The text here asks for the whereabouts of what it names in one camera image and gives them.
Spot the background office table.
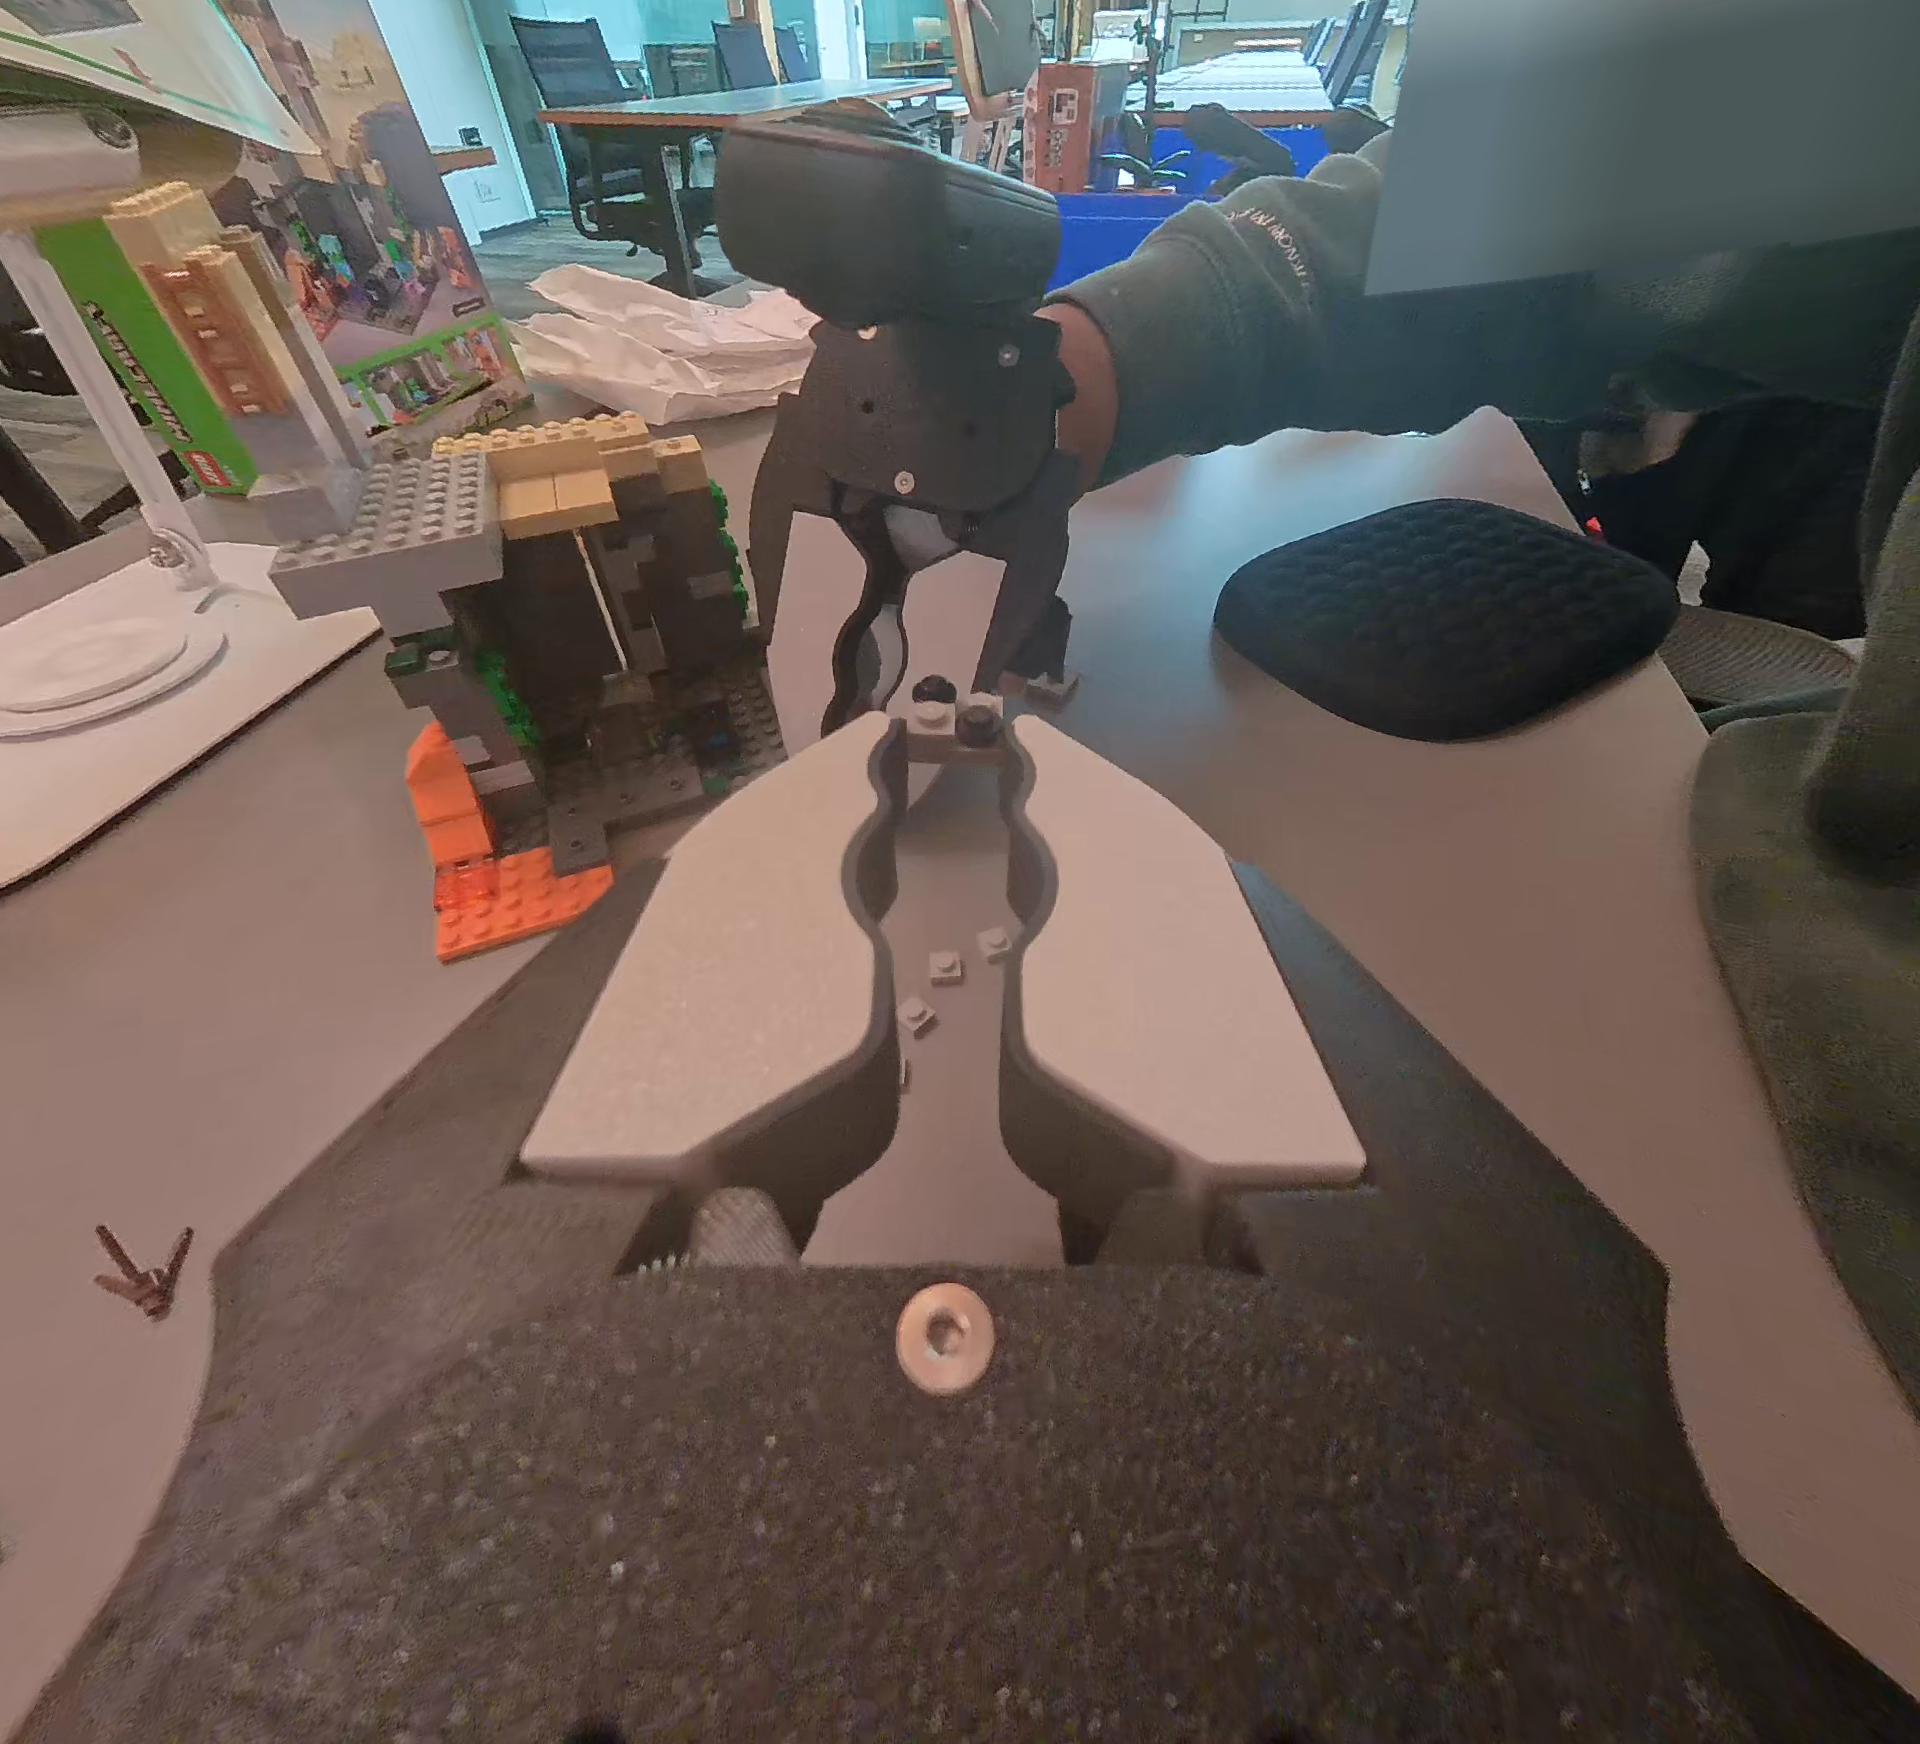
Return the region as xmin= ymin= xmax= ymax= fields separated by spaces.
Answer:
xmin=539 ymin=75 xmax=955 ymax=144

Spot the person's right forearm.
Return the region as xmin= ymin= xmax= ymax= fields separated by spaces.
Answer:
xmin=1049 ymin=132 xmax=1652 ymax=489

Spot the grey desk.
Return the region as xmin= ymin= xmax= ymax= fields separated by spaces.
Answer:
xmin=0 ymin=378 xmax=1920 ymax=1680

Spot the white booklet stand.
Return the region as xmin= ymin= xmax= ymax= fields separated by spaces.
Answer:
xmin=0 ymin=108 xmax=229 ymax=742

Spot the green lego set box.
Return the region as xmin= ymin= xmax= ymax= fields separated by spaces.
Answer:
xmin=31 ymin=0 xmax=529 ymax=501

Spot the black office chair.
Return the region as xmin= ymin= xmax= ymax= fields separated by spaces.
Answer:
xmin=507 ymin=14 xmax=707 ymax=275
xmin=711 ymin=20 xmax=821 ymax=92

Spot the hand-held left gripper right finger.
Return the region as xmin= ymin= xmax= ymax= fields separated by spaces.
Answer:
xmin=993 ymin=718 xmax=1370 ymax=1249

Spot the large brown lego twig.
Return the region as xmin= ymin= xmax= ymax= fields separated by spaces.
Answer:
xmin=91 ymin=1223 xmax=195 ymax=1321

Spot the small grey lego plate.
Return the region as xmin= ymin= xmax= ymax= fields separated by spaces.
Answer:
xmin=899 ymin=671 xmax=1024 ymax=765

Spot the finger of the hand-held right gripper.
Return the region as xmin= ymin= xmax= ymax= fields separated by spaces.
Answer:
xmin=969 ymin=550 xmax=1044 ymax=704
xmin=819 ymin=556 xmax=918 ymax=742

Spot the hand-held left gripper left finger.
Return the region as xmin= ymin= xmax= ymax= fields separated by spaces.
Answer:
xmin=517 ymin=710 xmax=913 ymax=1249

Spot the blue storage bin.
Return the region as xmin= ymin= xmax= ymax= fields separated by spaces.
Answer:
xmin=1049 ymin=117 xmax=1342 ymax=294

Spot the cluster of grey lego tiles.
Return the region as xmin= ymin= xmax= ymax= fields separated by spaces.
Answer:
xmin=896 ymin=926 xmax=1016 ymax=1041

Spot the orange cardboard box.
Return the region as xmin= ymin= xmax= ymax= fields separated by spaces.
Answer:
xmin=1024 ymin=61 xmax=1128 ymax=195

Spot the person's right hand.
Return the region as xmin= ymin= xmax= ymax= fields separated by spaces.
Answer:
xmin=1044 ymin=304 xmax=1128 ymax=489

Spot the lego cave build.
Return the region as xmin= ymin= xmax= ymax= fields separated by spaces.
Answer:
xmin=104 ymin=184 xmax=793 ymax=964

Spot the white flat board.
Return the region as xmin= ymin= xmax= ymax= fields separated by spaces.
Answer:
xmin=0 ymin=530 xmax=382 ymax=894

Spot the black mesh wrist rest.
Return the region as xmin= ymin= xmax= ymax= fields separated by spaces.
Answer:
xmin=1214 ymin=501 xmax=1681 ymax=742

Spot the white plastic bag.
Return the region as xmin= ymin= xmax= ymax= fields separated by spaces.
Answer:
xmin=528 ymin=262 xmax=824 ymax=425

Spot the person's green sweatshirt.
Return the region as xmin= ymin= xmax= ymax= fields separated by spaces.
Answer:
xmin=1513 ymin=253 xmax=1920 ymax=1424

